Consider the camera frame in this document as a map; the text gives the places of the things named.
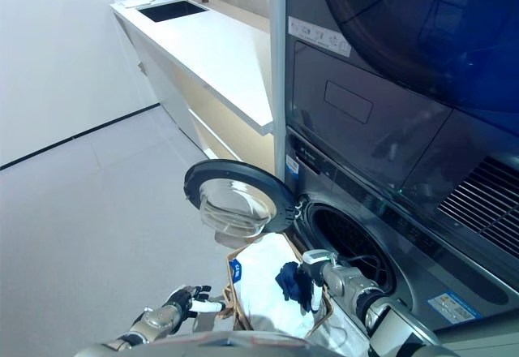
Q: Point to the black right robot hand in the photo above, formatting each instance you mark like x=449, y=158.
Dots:
x=315, y=272

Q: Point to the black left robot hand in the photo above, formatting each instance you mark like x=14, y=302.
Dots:
x=182, y=298

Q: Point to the dark blue garment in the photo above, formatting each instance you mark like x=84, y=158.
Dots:
x=288, y=282

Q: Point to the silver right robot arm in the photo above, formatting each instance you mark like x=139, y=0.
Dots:
x=365, y=292

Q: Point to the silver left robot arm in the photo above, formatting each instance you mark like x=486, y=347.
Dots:
x=156, y=320

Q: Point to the woven wicker laundry basket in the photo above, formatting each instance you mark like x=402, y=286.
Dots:
x=229, y=292

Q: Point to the white basket liner cloth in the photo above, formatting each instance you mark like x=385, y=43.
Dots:
x=263, y=284

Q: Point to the grey front-load washing machine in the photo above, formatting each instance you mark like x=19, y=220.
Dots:
x=405, y=259

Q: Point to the silver robot torso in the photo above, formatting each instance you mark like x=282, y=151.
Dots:
x=211, y=345

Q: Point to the blue tag on liner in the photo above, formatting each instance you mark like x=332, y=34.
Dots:
x=236, y=272

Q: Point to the round glass washer door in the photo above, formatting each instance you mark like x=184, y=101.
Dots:
x=239, y=194

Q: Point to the blue energy label sticker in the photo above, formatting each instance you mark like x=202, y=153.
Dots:
x=292, y=164

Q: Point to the white info sticker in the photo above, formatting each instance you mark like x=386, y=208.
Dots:
x=456, y=310

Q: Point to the grey stacked dryer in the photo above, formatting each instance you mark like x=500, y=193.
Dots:
x=385, y=101

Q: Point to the black baseboard strip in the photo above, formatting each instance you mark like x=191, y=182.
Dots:
x=73, y=134

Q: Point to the white warning sticker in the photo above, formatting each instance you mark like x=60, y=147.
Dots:
x=320, y=35

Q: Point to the white counter cabinet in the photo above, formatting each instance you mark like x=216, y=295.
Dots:
x=211, y=57

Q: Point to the black recessed sink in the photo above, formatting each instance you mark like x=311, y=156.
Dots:
x=172, y=11

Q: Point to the white cloth on counter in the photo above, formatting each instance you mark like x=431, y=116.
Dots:
x=135, y=3

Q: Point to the white vertical frame post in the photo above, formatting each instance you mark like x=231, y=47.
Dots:
x=278, y=69

